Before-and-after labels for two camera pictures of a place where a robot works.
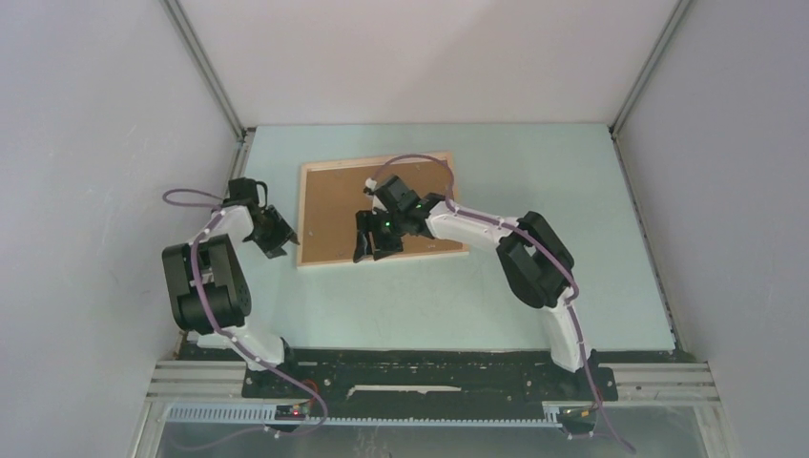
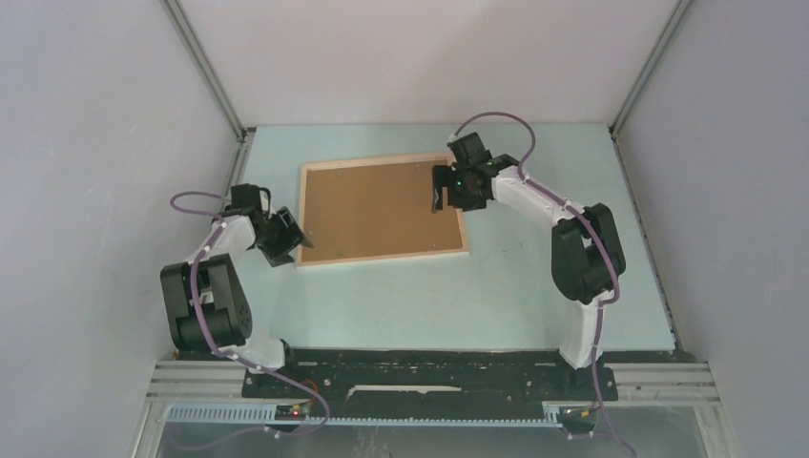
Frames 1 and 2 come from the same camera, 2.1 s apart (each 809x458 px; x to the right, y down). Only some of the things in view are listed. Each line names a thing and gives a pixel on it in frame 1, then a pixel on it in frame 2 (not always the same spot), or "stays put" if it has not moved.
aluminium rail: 223,382 stays put
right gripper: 367,221 -> 443,177
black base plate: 426,375 stays put
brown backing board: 335,196 stays put
